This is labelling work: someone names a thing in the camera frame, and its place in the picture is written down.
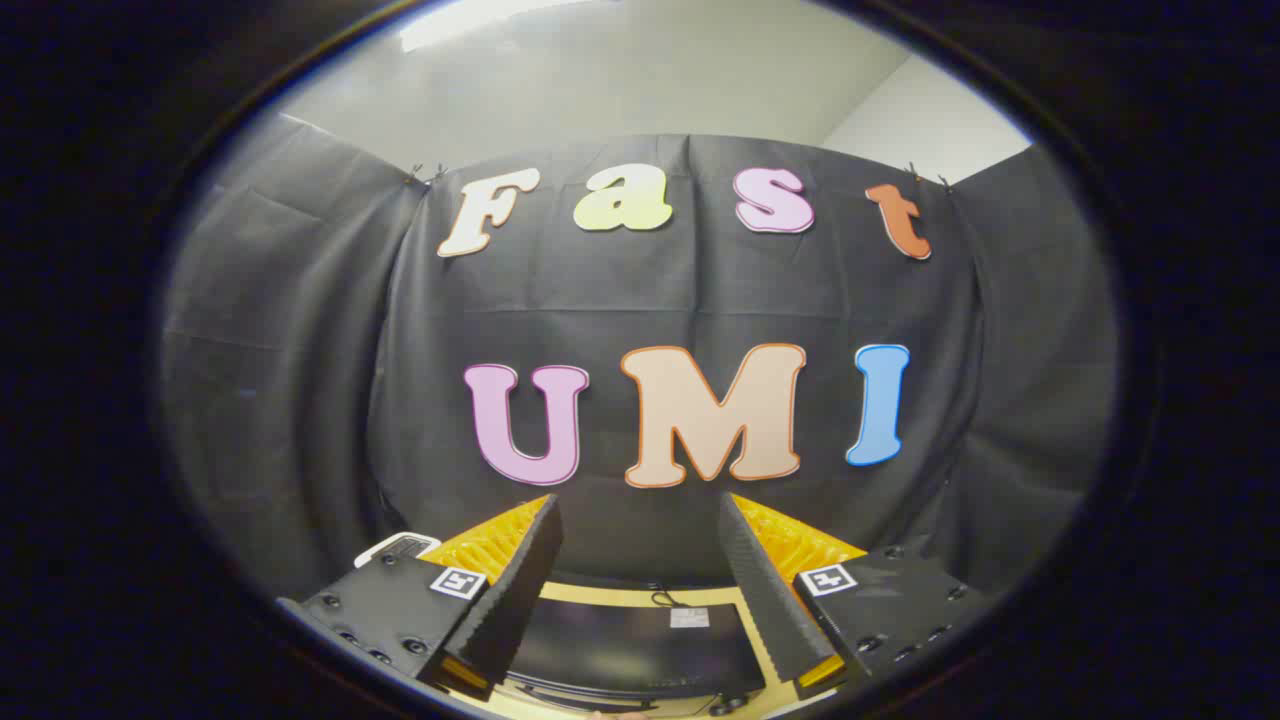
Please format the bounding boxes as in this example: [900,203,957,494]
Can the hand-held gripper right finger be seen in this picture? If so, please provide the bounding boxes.
[717,492,991,701]

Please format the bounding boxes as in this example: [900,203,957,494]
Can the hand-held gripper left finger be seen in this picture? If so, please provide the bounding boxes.
[275,493,564,701]

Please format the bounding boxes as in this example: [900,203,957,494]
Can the black toaster oven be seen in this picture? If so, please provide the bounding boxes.
[505,598,768,713]

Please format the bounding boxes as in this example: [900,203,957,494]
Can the white plastic box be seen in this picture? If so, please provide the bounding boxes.
[353,532,442,569]

